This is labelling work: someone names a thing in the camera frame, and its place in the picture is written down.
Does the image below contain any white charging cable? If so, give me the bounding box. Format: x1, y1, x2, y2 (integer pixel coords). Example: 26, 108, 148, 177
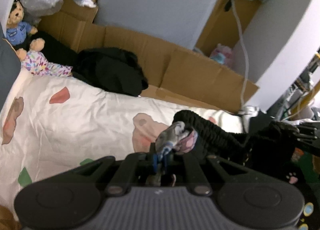
228, 0, 259, 117

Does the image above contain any black fuzzy garment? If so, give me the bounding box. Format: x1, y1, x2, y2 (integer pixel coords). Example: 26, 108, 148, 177
31, 31, 149, 97

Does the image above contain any black hoodie floral lining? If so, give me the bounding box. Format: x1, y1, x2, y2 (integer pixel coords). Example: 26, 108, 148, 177
155, 110, 319, 182

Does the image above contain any flattened cardboard sheet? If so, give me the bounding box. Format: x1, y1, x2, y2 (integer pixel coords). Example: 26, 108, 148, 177
39, 6, 258, 113

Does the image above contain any white patterned bed sheet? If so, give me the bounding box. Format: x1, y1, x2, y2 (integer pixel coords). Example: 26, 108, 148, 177
0, 70, 245, 220

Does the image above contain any grey appliance cabinet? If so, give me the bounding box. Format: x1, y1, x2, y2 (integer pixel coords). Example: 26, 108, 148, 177
94, 0, 217, 49

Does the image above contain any pink blue bottle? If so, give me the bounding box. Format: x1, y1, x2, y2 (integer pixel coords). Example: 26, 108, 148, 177
209, 44, 233, 67

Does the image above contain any doll in colourful dress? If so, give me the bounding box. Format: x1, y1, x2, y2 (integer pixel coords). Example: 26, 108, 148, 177
16, 38, 72, 77

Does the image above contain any black paw print garment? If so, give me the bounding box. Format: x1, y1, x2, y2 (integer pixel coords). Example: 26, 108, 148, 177
286, 148, 319, 199

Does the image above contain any teddy bear blue shirt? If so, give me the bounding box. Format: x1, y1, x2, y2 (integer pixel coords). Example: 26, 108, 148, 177
6, 1, 37, 46

